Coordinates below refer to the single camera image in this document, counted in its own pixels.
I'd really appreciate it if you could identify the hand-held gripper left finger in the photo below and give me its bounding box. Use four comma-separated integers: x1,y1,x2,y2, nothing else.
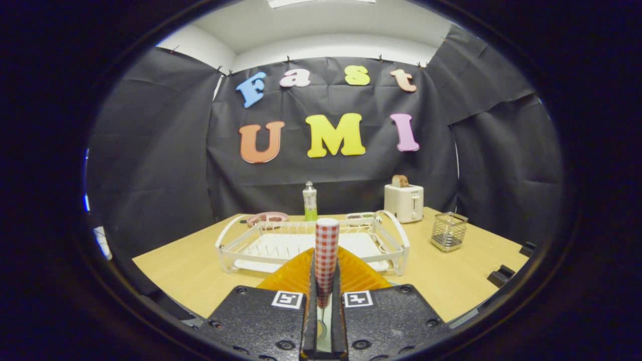
198,247,317,361

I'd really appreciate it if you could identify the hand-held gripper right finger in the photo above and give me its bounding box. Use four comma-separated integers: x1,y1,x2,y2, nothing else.
332,246,449,361

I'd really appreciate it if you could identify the spoon with red checked handle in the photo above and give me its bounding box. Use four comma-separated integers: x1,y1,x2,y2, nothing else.
314,218,340,342

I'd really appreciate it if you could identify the white wire dish rack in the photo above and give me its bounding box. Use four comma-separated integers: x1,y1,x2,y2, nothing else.
215,210,410,276

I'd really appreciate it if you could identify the metal wire basket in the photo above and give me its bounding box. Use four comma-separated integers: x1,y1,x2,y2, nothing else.
431,212,469,252

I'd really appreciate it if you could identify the pink oval dish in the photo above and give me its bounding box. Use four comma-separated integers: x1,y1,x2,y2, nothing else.
246,211,289,227

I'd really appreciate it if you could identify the white quilted drying mat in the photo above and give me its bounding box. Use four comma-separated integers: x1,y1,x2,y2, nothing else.
235,232,391,274

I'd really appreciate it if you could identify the clear bottle with green liquid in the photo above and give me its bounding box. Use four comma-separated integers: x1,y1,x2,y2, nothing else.
302,181,318,222

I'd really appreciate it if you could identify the cream toaster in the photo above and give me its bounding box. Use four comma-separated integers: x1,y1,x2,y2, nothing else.
384,184,424,224

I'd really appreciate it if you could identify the black backdrop cloth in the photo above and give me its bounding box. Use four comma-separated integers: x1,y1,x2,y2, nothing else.
85,25,565,261

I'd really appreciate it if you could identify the ceiling light panel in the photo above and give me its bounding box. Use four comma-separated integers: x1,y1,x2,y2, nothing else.
268,0,377,8

